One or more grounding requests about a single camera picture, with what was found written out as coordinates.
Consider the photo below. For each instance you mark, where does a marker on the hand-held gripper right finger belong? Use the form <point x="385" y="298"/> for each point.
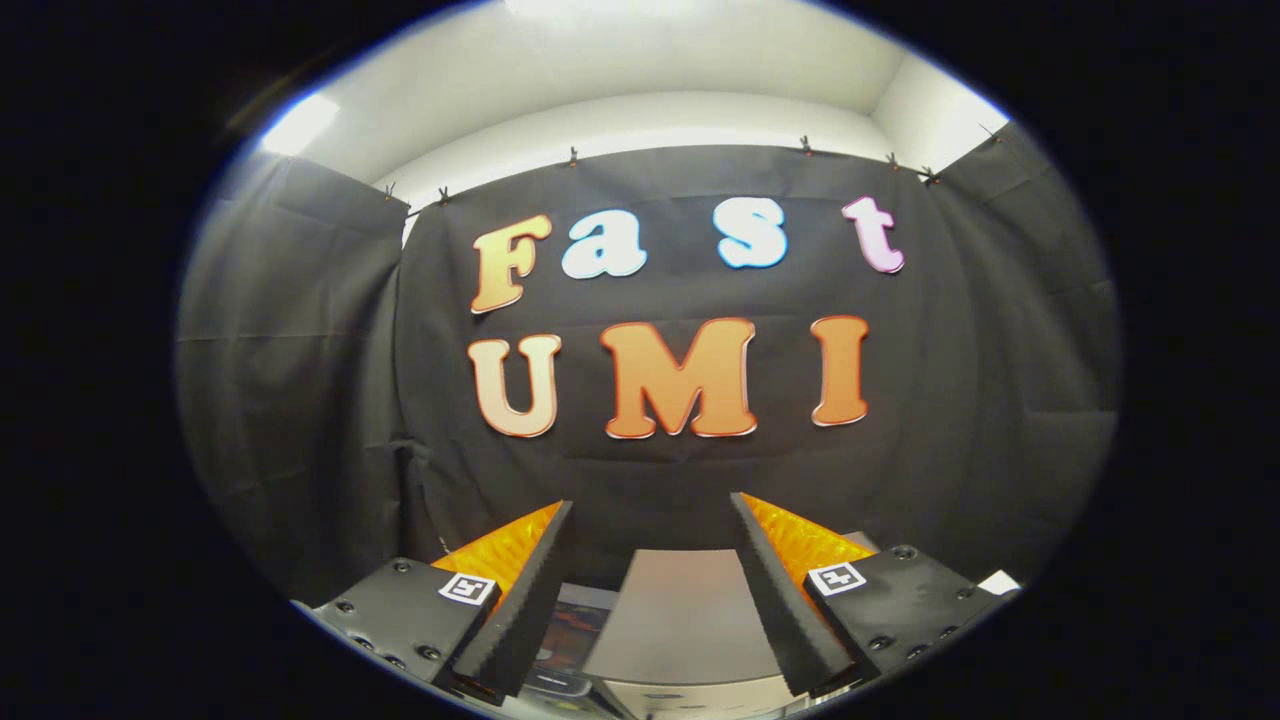
<point x="775" y="600"/>

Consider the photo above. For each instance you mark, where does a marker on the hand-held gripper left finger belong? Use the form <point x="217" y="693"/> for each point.
<point x="535" y="600"/>

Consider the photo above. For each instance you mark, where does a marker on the small dark washing machine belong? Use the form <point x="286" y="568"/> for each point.
<point x="570" y="630"/>

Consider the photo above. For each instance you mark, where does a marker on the black backdrop cloth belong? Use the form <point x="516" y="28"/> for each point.
<point x="660" y="480"/>

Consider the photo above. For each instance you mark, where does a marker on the row of cloth clips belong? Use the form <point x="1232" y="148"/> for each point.
<point x="573" y="157"/>

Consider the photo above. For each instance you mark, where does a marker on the ceiling light strip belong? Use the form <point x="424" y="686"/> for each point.
<point x="298" y="125"/>

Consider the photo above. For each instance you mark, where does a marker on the ceiling light panel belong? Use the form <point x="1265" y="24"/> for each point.
<point x="600" y="6"/>

